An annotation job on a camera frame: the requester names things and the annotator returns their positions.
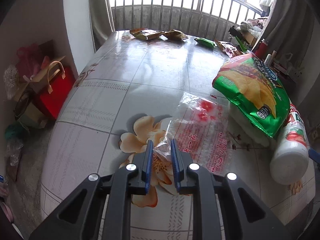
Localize green chip bag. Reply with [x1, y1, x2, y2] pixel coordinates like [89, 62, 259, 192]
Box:
[212, 53, 290, 138]

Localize clear printed plastic bag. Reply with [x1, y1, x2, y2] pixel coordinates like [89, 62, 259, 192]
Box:
[155, 92, 231, 176]

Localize white strawberry yogurt bottle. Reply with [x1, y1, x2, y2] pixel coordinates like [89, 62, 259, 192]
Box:
[270, 104, 309, 185]

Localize red thermos bottle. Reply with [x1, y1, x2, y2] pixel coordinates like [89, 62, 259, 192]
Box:
[254, 38, 268, 60]

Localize orange brown snack bag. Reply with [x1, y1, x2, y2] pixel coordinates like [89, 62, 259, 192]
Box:
[215, 40, 243, 58]

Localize red gift bag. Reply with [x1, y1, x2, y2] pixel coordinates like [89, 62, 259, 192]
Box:
[33, 61, 75, 120]

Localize small green snack packet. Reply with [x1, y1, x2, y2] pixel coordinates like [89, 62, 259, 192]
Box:
[194, 37, 216, 49]

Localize gold crumpled snack packet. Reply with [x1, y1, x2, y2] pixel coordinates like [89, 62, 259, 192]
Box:
[163, 29, 188, 41]

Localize grey curtain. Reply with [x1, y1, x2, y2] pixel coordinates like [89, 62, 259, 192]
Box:
[89, 0, 115, 51]

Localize metal balcony railing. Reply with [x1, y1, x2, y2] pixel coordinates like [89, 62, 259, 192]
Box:
[110, 0, 262, 40]

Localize gold red snack packet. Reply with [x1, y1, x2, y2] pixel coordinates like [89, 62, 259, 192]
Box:
[130, 28, 165, 41]

